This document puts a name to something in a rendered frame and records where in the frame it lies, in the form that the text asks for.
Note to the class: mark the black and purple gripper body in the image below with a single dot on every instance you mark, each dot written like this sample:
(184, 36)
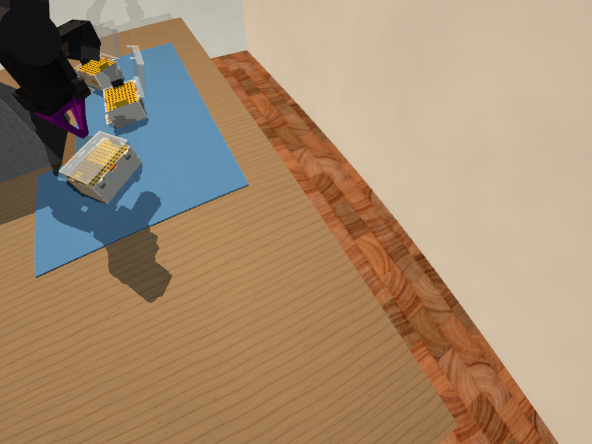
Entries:
(39, 89)

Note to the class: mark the blue flat mat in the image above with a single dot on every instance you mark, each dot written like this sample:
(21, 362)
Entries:
(185, 163)

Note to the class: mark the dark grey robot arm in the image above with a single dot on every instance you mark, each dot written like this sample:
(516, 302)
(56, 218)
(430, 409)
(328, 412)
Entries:
(28, 35)

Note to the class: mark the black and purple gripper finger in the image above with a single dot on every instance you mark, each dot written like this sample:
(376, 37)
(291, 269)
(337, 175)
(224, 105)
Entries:
(73, 109)
(57, 118)

